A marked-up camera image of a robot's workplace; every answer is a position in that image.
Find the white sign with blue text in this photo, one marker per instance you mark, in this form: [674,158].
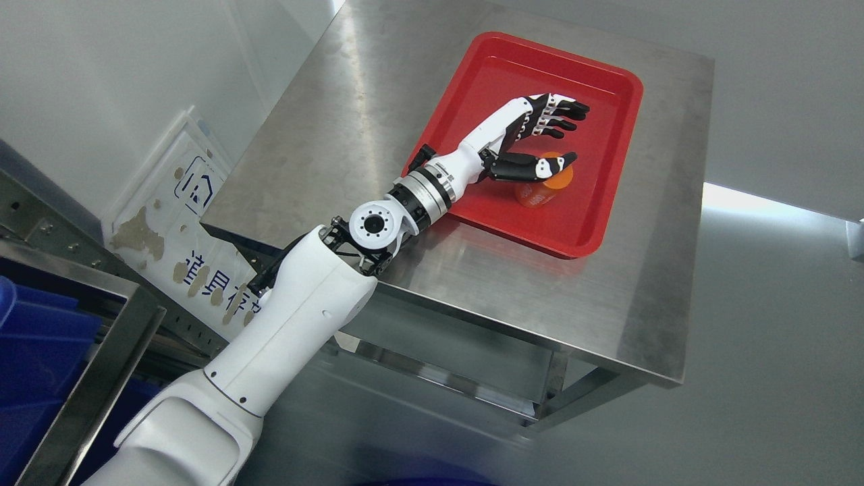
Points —
[155,228]

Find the blue bin far right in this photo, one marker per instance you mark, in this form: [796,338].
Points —
[44,339]

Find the orange cylindrical capacitor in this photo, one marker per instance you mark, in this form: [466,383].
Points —
[536,195]

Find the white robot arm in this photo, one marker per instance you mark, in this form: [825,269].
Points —
[201,429]

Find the stainless steel desk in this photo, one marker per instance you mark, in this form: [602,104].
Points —
[602,275]

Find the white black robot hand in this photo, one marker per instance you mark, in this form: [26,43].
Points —
[486,150]

